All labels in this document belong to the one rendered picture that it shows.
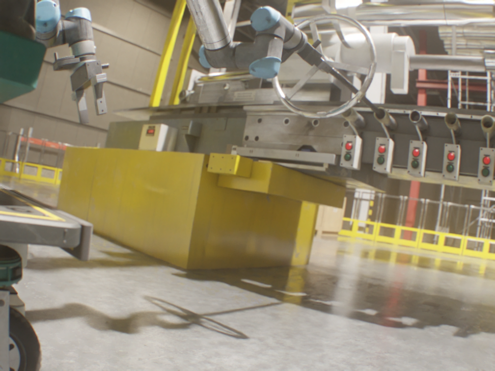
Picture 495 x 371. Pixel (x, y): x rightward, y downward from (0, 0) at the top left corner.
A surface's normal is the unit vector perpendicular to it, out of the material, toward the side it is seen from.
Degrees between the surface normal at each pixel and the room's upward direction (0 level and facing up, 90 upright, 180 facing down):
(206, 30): 152
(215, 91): 90
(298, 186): 90
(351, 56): 121
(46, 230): 90
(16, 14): 72
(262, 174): 90
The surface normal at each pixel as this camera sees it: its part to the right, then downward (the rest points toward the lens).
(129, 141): -0.60, -0.13
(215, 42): 0.11, 0.82
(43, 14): 0.45, 0.05
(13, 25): 0.93, 0.15
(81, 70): -0.69, 0.26
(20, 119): 0.78, 0.11
